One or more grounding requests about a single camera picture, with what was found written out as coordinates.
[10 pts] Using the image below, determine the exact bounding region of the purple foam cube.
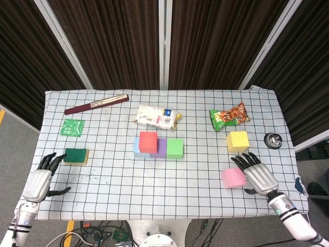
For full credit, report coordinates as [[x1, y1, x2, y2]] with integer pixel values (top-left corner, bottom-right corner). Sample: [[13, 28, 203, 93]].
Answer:
[[150, 138, 168, 158]]

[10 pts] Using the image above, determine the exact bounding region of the pink foam cube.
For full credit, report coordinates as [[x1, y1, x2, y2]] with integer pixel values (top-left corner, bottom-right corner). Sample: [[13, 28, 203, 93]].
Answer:
[[221, 167, 249, 190]]

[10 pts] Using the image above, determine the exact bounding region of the dark red folded fan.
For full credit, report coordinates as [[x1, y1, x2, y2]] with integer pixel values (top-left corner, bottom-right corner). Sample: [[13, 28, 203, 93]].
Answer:
[[64, 94, 130, 116]]

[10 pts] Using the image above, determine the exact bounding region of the green sachet packet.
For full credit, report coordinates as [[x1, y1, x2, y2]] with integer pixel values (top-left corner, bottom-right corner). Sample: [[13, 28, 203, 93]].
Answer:
[[60, 118, 86, 137]]

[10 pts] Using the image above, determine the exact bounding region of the black cable green plug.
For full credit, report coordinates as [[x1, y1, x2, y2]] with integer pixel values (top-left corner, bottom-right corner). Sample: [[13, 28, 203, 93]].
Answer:
[[194, 218, 224, 247]]

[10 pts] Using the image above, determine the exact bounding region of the green orange snack bag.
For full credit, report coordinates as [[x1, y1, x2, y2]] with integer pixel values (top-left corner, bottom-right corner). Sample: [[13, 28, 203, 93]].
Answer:
[[209, 101, 251, 132]]

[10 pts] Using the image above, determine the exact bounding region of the red foam cube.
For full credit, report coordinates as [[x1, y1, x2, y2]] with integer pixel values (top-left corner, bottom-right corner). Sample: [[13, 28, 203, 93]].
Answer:
[[139, 131, 158, 154]]

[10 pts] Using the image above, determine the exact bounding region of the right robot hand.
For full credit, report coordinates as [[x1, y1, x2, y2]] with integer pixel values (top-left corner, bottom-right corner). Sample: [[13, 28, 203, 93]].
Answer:
[[230, 151, 280, 198]]

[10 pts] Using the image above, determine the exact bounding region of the yellow foam cube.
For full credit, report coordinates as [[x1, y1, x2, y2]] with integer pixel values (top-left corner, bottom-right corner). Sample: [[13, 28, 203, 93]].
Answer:
[[226, 131, 250, 152]]

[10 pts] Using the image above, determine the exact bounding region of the white cable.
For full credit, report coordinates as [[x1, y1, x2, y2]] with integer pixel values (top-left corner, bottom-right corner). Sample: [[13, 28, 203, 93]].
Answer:
[[47, 231, 95, 247]]

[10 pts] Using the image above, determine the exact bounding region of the white biscuit package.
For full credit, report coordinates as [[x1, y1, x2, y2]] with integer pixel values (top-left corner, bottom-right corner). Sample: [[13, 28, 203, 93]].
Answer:
[[132, 104, 182, 131]]

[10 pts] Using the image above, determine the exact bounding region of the black round metal cap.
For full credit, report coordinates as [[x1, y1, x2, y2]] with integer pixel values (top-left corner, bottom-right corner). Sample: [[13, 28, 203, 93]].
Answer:
[[263, 132, 283, 149]]

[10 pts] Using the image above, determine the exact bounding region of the black cable tangle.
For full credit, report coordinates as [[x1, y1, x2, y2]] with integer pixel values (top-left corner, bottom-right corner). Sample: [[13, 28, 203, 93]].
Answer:
[[74, 220, 134, 247]]

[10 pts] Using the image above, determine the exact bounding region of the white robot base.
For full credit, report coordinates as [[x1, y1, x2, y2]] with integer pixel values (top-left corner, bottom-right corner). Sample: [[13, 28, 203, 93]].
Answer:
[[127, 220, 192, 247]]

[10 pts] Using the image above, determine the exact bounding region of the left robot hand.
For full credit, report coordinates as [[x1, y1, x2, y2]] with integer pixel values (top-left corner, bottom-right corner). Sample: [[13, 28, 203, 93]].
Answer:
[[23, 152, 72, 204]]

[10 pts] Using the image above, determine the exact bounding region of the grey partition base rail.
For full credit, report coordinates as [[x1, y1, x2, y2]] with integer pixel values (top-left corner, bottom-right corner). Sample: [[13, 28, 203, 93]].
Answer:
[[294, 132, 329, 153], [0, 103, 41, 134]]

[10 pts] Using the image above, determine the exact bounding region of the dark brown partition panel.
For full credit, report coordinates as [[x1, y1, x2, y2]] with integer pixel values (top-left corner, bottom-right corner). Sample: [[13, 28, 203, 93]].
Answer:
[[47, 0, 160, 90], [0, 0, 87, 131], [168, 0, 290, 90], [245, 0, 329, 147]]

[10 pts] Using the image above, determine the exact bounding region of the light blue foam cube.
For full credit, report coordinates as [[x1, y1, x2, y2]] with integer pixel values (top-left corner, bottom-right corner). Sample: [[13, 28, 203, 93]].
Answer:
[[133, 136, 151, 158]]

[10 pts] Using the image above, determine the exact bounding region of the white checkered tablecloth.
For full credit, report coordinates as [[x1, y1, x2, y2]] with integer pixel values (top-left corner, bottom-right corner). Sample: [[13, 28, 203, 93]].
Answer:
[[20, 85, 309, 221]]

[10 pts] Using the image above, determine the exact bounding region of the grey partition post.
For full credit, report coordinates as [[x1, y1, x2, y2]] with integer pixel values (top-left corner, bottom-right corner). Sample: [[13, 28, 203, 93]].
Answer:
[[33, 0, 94, 90], [238, 0, 304, 90], [158, 0, 173, 90]]

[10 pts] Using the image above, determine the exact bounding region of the green foam cube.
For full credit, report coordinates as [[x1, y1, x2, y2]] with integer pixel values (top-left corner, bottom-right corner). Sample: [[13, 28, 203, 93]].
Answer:
[[166, 138, 184, 160]]

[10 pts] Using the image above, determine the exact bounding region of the green circuit board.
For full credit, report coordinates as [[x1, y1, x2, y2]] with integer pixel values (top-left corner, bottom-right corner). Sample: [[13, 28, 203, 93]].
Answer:
[[112, 228, 129, 242]]

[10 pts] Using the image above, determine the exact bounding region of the green yellow sponge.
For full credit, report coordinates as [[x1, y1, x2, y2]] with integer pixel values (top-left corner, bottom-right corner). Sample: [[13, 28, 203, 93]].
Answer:
[[63, 148, 90, 166]]

